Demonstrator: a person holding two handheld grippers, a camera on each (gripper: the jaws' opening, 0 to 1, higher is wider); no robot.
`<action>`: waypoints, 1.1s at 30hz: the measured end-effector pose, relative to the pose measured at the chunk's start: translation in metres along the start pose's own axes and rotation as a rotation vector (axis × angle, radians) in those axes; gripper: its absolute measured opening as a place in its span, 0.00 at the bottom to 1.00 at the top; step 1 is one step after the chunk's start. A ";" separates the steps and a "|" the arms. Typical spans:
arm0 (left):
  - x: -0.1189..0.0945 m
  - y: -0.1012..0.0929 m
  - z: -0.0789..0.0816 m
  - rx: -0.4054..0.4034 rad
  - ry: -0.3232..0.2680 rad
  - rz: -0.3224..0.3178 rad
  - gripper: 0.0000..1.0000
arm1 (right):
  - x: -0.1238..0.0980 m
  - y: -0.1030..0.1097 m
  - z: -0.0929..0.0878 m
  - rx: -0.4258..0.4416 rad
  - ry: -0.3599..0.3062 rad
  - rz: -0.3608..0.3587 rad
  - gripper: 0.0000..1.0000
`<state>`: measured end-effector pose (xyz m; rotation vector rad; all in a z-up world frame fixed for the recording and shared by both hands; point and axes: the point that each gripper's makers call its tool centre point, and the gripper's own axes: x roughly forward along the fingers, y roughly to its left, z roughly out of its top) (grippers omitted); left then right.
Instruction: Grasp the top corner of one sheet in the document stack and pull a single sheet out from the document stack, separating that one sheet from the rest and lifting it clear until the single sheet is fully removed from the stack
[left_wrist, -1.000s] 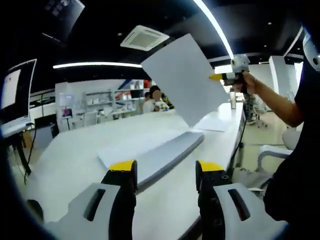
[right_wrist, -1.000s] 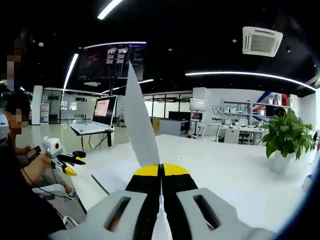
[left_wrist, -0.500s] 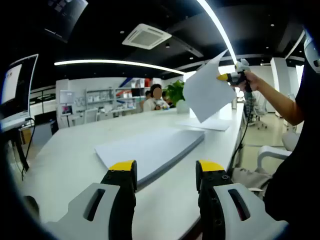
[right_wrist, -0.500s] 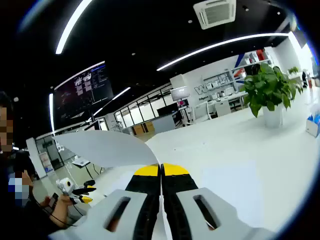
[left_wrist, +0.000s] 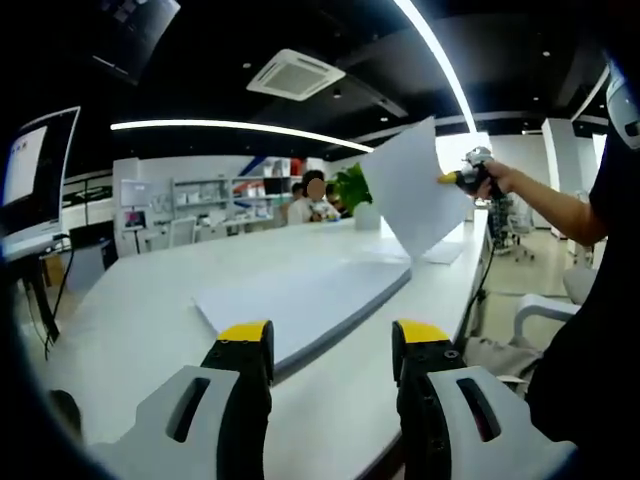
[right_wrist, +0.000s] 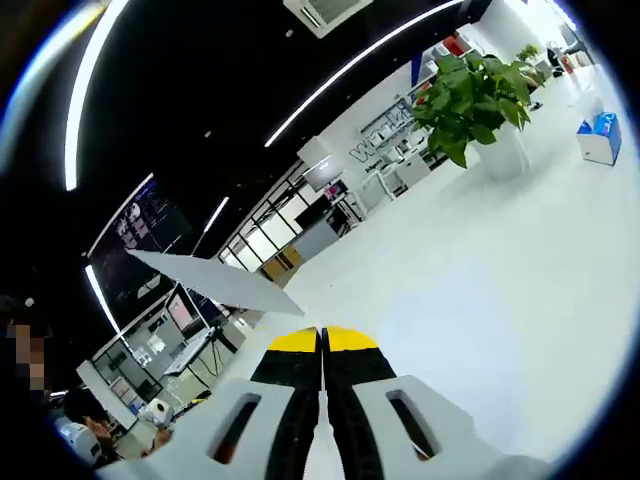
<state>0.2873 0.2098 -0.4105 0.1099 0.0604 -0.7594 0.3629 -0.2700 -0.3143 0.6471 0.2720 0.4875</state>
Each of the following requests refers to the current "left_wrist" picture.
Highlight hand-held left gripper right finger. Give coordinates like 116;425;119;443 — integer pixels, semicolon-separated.
391;318;576;480

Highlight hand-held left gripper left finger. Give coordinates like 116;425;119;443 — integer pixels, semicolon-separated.
89;319;275;480

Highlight single white paper sheet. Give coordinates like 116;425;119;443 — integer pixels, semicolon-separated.
358;115;476;264

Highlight thin paper pile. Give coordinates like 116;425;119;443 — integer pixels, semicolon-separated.
422;239;466;266

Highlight white paper document stack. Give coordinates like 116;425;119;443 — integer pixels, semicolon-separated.
192;257;414;385

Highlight person's right hand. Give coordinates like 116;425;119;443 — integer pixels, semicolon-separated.
483;159;517;199

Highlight person's light grey trousers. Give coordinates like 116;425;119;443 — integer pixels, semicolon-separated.
464;337;544;396

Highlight white plant pot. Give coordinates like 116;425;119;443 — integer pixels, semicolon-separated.
353;202;384;231

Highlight green leafy plant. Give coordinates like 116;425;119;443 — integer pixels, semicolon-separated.
332;162;375;214

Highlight ceiling light strip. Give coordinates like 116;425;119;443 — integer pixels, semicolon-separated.
392;0;479;134
109;118;375;154

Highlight white chest-worn device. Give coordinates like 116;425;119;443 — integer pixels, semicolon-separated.
604;64;640;151

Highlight ceiling air conditioner unit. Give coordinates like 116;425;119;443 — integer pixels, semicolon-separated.
245;48;346;102

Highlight dark wide display panel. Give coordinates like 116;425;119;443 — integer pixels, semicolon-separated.
68;219;115;250

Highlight rolling monitor stand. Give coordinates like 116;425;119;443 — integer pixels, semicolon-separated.
0;232;74;351

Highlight computer monitor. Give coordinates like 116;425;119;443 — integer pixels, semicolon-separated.
0;105;82;241

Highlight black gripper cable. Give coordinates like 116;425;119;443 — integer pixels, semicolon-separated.
457;195;501;346

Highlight white wall shelving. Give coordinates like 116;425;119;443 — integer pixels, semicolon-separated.
169;157;306;221

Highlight wall mounted display screen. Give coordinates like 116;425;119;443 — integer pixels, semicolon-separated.
119;179;154;206

